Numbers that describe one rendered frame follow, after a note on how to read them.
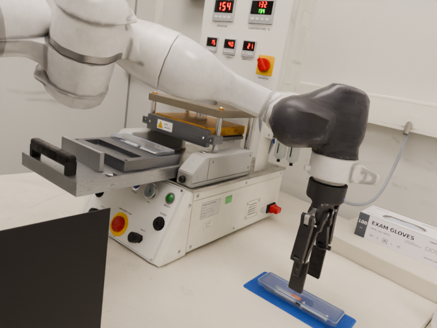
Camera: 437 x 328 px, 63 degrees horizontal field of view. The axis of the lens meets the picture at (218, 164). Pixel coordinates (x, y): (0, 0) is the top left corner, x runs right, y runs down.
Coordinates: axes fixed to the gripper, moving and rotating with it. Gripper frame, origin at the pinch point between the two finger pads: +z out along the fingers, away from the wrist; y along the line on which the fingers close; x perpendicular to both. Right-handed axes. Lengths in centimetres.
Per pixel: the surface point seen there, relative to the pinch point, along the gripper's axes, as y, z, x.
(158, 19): -77, -60, -147
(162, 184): 9.0, -8.8, -37.2
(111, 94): -71, -12, -178
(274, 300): 3.8, 7.8, -4.2
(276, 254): -14.6, 7.9, -14.5
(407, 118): -58, -32, -1
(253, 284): 2.7, 7.8, -10.4
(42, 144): 34, -18, -46
